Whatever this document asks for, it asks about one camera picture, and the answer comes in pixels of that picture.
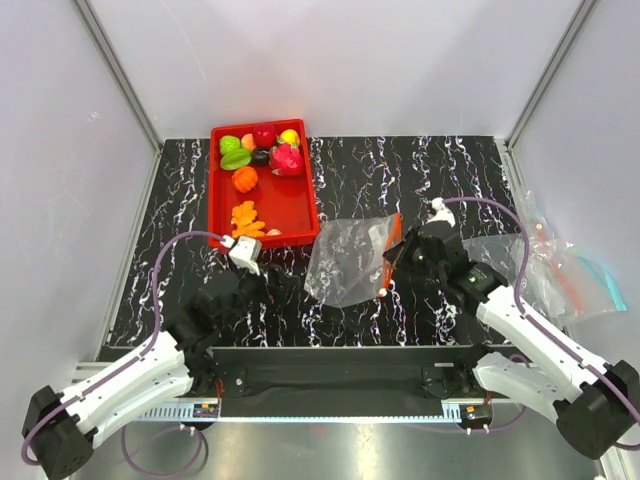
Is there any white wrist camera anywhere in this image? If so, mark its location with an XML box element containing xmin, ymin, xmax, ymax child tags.
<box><xmin>224</xmin><ymin>236</ymin><xmax>262</xmax><ymax>275</ymax></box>
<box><xmin>427</xmin><ymin>197</ymin><xmax>456</xmax><ymax>227</ymax></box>

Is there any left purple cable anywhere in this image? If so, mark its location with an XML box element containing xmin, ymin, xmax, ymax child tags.
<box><xmin>19</xmin><ymin>230</ymin><xmax>234</xmax><ymax>475</ymax></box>

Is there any right aluminium frame post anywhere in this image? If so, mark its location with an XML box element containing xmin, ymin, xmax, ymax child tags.
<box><xmin>504</xmin><ymin>0</ymin><xmax>599</xmax><ymax>150</ymax></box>

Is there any peach toy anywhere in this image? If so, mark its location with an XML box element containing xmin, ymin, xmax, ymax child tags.
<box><xmin>241</xmin><ymin>133</ymin><xmax>256</xmax><ymax>152</ymax></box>

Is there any white slotted cable duct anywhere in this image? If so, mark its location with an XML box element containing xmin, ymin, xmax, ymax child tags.
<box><xmin>109</xmin><ymin>399</ymin><xmax>462</xmax><ymax>426</ymax></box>

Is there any left aluminium frame post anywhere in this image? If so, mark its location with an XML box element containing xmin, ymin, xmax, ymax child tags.
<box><xmin>70</xmin><ymin>0</ymin><xmax>164</xmax><ymax>154</ymax></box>

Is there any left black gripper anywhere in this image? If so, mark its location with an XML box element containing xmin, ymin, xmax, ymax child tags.
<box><xmin>216</xmin><ymin>263</ymin><xmax>298</xmax><ymax>330</ymax></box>

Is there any dark mangosteen toy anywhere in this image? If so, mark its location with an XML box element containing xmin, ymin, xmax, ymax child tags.
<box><xmin>251</xmin><ymin>148</ymin><xmax>270</xmax><ymax>167</ymax></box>

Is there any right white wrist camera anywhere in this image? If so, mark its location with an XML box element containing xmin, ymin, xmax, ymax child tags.
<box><xmin>427</xmin><ymin>197</ymin><xmax>456</xmax><ymax>227</ymax></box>

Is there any green starfruit toy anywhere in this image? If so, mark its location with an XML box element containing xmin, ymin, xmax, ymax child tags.
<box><xmin>219</xmin><ymin>148</ymin><xmax>252</xmax><ymax>171</ymax></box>

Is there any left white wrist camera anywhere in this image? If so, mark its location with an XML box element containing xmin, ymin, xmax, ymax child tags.
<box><xmin>224</xmin><ymin>236</ymin><xmax>262</xmax><ymax>275</ymax></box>

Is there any pink dragon fruit toy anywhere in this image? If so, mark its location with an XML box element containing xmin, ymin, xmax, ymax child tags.
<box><xmin>269</xmin><ymin>143</ymin><xmax>305</xmax><ymax>177</ymax></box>

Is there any spare zip bags pile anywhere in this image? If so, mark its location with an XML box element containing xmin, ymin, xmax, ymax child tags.
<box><xmin>463</xmin><ymin>192</ymin><xmax>627</xmax><ymax>328</ymax></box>

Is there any clear bag orange zipper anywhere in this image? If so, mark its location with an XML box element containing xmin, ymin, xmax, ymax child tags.
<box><xmin>304</xmin><ymin>213</ymin><xmax>402</xmax><ymax>308</ymax></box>

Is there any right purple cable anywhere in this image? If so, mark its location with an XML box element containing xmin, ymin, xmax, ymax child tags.
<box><xmin>439</xmin><ymin>196</ymin><xmax>640</xmax><ymax>449</ymax></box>

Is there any orange ginger root toy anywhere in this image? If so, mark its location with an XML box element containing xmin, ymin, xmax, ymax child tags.
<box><xmin>231</xmin><ymin>200</ymin><xmax>266</xmax><ymax>238</ymax></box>

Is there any orange pumpkin toy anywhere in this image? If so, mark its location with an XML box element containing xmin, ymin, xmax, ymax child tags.
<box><xmin>231</xmin><ymin>166</ymin><xmax>258</xmax><ymax>193</ymax></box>

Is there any red plastic tray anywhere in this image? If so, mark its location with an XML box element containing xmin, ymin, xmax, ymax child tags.
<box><xmin>207</xmin><ymin>118</ymin><xmax>319</xmax><ymax>249</ymax></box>

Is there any yellow pear toy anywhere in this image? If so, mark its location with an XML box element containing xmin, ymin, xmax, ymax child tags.
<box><xmin>278</xmin><ymin>129</ymin><xmax>301</xmax><ymax>147</ymax></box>

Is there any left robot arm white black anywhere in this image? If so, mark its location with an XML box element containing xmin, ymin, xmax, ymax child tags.
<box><xmin>22</xmin><ymin>265</ymin><xmax>288</xmax><ymax>479</ymax></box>

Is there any red apple toy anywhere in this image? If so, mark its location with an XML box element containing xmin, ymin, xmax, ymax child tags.
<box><xmin>252</xmin><ymin>123</ymin><xmax>277</xmax><ymax>148</ymax></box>

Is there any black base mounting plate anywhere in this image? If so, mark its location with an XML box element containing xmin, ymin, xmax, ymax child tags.
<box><xmin>195</xmin><ymin>345</ymin><xmax>487</xmax><ymax>412</ymax></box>

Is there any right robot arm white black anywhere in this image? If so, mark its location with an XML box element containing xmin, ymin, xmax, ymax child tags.
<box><xmin>384</xmin><ymin>220</ymin><xmax>639</xmax><ymax>460</ymax></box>

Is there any green bumpy fruit toy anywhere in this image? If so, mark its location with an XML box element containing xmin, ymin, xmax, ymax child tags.
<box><xmin>218</xmin><ymin>135</ymin><xmax>242</xmax><ymax>156</ymax></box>

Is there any aluminium frame post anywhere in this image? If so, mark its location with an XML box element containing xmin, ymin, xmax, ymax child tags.
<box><xmin>504</xmin><ymin>0</ymin><xmax>599</xmax><ymax>150</ymax></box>
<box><xmin>70</xmin><ymin>0</ymin><xmax>164</xmax><ymax>154</ymax></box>

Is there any purple cable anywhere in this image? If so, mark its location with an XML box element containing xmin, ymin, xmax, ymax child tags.
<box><xmin>439</xmin><ymin>196</ymin><xmax>640</xmax><ymax>449</ymax></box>
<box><xmin>19</xmin><ymin>230</ymin><xmax>234</xmax><ymax>475</ymax></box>

